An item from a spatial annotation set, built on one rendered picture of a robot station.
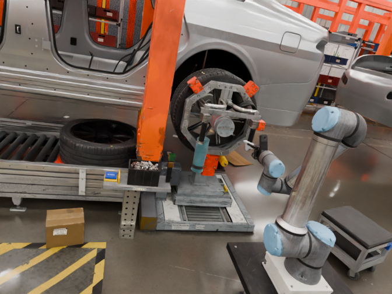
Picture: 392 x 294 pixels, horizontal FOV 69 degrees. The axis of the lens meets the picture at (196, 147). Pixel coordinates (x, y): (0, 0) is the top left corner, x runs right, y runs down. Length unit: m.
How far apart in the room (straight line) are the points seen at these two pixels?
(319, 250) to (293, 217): 0.23
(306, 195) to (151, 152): 1.07
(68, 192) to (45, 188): 0.15
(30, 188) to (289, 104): 2.21
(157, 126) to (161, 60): 0.42
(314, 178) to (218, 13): 1.51
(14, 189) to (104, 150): 0.65
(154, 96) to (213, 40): 0.78
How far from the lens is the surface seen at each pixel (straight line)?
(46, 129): 2.97
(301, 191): 1.36
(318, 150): 1.31
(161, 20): 1.78
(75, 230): 2.03
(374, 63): 5.56
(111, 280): 1.90
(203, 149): 1.98
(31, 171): 2.24
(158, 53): 1.79
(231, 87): 2.03
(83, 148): 2.22
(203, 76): 2.05
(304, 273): 1.63
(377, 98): 4.23
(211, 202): 2.42
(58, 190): 2.27
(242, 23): 2.44
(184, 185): 2.38
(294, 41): 2.64
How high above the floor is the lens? 1.43
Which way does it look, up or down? 22 degrees down
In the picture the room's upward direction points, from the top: 12 degrees clockwise
